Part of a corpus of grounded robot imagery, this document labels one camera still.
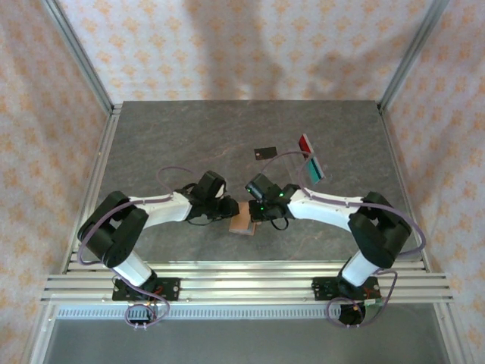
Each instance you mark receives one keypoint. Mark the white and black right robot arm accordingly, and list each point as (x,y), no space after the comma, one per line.
(326,206)

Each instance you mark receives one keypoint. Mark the black card with red dot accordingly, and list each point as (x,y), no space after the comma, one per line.
(265,152)

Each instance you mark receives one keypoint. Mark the teal card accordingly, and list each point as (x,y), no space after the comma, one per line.
(315,170)

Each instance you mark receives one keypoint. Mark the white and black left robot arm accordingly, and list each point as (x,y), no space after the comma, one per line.
(163,210)

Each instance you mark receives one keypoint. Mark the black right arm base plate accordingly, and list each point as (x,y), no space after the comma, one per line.
(322,289)

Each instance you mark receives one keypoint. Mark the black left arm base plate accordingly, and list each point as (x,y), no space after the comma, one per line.
(170,289)

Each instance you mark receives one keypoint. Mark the patterned backdrop cloth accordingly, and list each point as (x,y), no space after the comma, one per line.
(303,49)
(30,151)
(454,113)

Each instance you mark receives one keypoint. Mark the grey metal panel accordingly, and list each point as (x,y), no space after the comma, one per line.
(246,341)

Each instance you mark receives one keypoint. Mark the aluminium table side rail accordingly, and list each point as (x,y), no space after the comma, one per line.
(94,182)
(401,178)

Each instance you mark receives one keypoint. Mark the clear acrylic card stand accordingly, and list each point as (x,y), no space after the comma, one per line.
(293,163)

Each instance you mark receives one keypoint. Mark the aluminium frame post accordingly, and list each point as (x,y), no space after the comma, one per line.
(81,57)
(413,53)

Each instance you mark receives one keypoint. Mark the aluminium mounting rails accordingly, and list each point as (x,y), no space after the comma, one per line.
(246,284)

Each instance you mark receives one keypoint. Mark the brown leather card holder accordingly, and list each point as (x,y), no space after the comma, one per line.
(239,223)

